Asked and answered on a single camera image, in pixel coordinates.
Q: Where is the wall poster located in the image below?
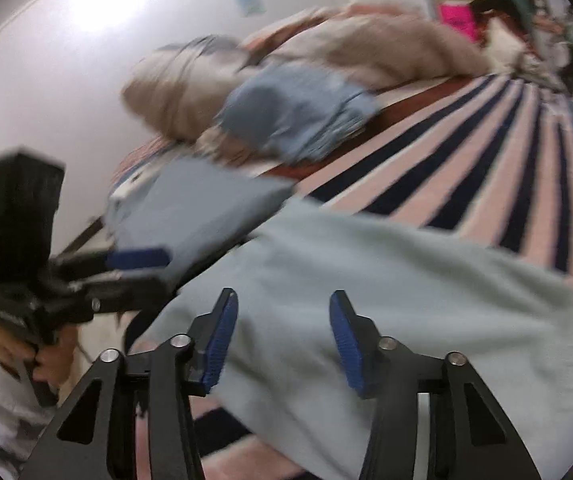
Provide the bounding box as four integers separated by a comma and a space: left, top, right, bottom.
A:
231, 0, 266, 17

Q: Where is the grey-blue folded cloth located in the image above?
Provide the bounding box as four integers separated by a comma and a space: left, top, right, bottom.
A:
104, 155, 297, 286

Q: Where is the person's left hand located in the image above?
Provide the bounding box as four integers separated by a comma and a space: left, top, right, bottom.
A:
0, 320, 77, 396

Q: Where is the blue denim garment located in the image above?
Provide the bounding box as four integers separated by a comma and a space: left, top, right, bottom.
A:
214, 66, 382, 163

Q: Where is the pink beige duvet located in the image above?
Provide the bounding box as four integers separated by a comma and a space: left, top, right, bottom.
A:
121, 2, 492, 143

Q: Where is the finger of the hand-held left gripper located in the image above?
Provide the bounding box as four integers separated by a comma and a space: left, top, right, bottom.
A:
49, 246, 172, 276
81, 272, 172, 316

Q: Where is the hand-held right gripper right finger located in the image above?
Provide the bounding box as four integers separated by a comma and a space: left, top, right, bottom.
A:
329, 290, 542, 480

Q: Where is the person's left forearm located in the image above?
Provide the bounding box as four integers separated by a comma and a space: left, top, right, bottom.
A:
0, 350, 60, 476

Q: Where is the light blue sweatshirt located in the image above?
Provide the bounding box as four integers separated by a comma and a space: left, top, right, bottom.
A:
126, 197, 573, 480

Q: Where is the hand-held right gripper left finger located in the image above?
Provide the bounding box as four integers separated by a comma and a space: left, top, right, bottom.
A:
19, 287, 240, 480

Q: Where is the pink bag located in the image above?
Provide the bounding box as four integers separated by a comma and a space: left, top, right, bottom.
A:
439, 2, 480, 41

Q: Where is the striped pink navy blanket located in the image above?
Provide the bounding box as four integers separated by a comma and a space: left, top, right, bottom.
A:
116, 72, 573, 480

